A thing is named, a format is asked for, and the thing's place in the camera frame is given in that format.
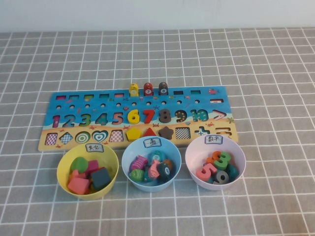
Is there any orange wooden number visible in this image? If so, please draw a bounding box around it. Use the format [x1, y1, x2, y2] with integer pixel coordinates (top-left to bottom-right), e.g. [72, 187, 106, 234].
[206, 150, 222, 165]

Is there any paper label on blue bowl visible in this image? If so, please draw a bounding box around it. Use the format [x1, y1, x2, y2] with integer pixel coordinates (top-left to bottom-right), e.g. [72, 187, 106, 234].
[143, 137, 162, 148]

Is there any magenta wooden block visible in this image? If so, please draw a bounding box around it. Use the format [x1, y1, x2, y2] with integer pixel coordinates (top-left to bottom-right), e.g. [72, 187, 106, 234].
[86, 160, 99, 174]

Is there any dark teal wooden square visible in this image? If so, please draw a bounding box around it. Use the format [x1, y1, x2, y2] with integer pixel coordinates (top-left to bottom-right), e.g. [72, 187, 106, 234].
[91, 167, 112, 191]

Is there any yellow plastic bowl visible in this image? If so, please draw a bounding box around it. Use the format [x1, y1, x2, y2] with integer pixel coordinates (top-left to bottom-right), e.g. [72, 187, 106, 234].
[57, 143, 120, 200]

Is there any blue plastic bowl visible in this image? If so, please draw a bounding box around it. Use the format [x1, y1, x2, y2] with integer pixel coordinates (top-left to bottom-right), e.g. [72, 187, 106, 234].
[121, 137, 182, 191]

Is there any brown fish peg eight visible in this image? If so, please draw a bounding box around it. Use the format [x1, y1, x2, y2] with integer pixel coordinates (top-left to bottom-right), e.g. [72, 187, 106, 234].
[158, 82, 169, 96]

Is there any teal wooden number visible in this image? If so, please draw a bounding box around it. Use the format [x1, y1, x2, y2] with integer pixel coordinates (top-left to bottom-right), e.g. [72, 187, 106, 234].
[226, 163, 240, 181]

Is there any dark blue fish peg nine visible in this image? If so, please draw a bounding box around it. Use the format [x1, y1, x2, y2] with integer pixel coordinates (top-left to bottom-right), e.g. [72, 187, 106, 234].
[157, 162, 172, 177]

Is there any pink wooden block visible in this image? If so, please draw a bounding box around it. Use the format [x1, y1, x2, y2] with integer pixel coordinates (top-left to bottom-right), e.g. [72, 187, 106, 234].
[67, 177, 91, 195]

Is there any teal wooden fish two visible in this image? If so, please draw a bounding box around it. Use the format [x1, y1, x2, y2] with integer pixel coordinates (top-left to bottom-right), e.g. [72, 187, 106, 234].
[150, 150, 165, 163]

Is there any pink wooden number five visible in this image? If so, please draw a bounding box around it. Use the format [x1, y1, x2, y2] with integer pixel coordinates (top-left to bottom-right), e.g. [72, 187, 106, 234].
[196, 164, 217, 183]

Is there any red wooden number seven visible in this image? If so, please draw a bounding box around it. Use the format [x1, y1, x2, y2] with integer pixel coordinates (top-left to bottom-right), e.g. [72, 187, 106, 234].
[143, 109, 156, 124]

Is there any grey wooden number nine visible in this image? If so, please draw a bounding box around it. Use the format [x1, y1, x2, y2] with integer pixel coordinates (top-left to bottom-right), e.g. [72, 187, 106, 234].
[212, 171, 230, 185]

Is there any blue wooden number puzzle board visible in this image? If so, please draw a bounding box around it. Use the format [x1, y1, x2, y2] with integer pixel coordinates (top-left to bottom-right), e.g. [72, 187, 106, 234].
[38, 86, 239, 151]

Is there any magenta striped wooden fish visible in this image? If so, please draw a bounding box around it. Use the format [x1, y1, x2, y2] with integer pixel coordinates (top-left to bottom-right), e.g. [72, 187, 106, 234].
[129, 155, 148, 172]

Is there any red fish peg seven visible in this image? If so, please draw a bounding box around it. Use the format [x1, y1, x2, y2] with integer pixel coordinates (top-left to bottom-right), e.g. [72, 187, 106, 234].
[143, 82, 154, 96]

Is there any paper label on yellow bowl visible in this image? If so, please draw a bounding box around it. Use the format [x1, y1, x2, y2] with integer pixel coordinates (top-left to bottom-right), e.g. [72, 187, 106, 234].
[85, 144, 104, 153]

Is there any yellow wooden pentagon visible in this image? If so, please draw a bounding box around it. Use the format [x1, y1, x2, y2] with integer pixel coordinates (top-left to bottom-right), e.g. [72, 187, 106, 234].
[126, 127, 144, 141]

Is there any pink wooden fish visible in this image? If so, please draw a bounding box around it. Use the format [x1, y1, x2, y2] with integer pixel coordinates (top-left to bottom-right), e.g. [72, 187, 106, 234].
[147, 159, 162, 179]

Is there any red wooden triangle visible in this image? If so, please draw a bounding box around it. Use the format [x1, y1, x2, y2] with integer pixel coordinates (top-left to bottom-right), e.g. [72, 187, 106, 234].
[142, 127, 159, 139]

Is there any pink plastic bowl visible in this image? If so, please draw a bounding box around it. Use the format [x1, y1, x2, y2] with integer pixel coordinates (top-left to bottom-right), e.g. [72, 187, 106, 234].
[185, 135, 247, 191]

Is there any green wooden number three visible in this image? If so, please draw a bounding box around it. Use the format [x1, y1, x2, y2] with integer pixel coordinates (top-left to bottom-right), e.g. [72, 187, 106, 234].
[213, 151, 232, 171]

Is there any green wooden circle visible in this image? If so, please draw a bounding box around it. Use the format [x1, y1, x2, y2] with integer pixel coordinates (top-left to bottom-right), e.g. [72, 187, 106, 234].
[70, 157, 89, 172]

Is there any yellow fish peg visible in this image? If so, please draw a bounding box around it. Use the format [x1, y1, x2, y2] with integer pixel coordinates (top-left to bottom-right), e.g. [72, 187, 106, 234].
[129, 83, 140, 97]

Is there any brown wooden star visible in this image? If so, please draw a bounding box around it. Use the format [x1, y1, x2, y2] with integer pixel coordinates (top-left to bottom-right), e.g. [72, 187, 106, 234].
[158, 126, 175, 139]

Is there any green wooden fish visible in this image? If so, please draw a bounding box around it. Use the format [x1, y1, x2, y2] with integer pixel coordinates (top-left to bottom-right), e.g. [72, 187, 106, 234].
[129, 169, 155, 183]

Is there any paper label on pink bowl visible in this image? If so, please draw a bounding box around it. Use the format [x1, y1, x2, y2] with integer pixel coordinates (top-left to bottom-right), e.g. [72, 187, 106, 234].
[204, 135, 223, 145]

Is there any brown wooden number eight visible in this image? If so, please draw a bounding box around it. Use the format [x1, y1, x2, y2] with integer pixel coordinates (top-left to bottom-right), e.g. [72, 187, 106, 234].
[158, 109, 172, 123]

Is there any yellow wooden number six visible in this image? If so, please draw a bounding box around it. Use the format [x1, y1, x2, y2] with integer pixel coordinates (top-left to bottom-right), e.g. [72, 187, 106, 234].
[127, 109, 141, 124]

